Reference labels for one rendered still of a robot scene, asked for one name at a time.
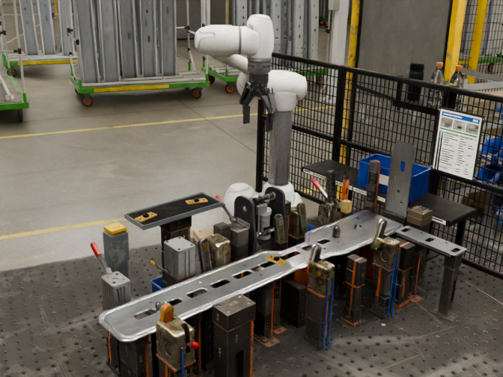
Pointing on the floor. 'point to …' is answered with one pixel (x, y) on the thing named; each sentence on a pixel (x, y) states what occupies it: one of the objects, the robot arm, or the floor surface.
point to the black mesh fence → (385, 140)
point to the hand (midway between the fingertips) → (257, 124)
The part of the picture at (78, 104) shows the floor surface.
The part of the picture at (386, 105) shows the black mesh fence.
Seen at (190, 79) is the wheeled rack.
